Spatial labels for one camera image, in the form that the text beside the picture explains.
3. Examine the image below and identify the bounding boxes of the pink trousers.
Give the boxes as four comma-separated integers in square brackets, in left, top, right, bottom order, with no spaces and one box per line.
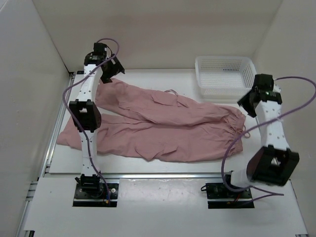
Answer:
[56,78,252,163]

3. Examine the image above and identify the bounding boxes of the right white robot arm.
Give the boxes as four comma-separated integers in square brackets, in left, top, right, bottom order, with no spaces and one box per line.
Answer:
[222,74,300,198]

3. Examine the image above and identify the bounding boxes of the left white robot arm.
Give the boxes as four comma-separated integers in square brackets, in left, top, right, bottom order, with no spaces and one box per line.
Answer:
[68,40,125,201]

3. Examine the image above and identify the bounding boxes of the white plastic mesh basket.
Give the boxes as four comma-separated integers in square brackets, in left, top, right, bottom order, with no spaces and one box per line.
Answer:
[195,56,257,100]

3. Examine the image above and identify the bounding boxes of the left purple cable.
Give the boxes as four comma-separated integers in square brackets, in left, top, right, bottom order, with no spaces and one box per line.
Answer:
[62,37,121,203]

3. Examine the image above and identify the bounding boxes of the purple cable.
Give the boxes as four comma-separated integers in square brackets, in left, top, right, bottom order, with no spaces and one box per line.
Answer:
[62,37,121,203]
[221,76,316,202]

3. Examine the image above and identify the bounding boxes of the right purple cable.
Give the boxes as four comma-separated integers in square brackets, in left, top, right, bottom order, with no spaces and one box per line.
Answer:
[221,76,316,202]

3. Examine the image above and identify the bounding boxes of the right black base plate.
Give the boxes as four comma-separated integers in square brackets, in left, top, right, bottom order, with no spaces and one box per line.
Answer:
[200,183,254,209]

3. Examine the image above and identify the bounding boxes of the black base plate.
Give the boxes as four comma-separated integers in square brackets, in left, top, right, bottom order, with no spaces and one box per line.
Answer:
[200,183,254,209]
[73,182,119,207]

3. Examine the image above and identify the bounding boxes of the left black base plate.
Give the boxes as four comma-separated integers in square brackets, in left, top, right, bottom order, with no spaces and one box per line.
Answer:
[73,182,119,207]

